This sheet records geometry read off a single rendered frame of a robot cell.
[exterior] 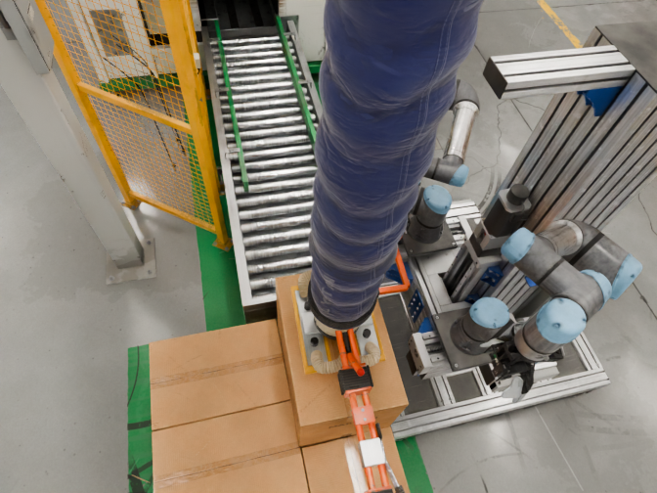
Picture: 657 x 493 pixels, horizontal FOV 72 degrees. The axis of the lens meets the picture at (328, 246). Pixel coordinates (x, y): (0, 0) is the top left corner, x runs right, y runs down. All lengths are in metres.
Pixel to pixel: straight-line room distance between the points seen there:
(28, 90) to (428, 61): 1.77
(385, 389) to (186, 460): 0.88
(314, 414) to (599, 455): 1.86
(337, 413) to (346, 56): 1.29
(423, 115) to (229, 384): 1.66
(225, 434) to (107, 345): 1.14
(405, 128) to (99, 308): 2.59
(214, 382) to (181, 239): 1.32
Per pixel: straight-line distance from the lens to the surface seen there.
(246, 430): 2.11
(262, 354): 2.19
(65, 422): 2.93
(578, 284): 1.02
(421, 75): 0.70
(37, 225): 3.62
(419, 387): 2.58
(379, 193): 0.87
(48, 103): 2.23
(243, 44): 3.81
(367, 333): 1.65
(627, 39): 1.36
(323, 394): 1.72
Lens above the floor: 2.61
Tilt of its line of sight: 57 degrees down
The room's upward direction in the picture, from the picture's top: 7 degrees clockwise
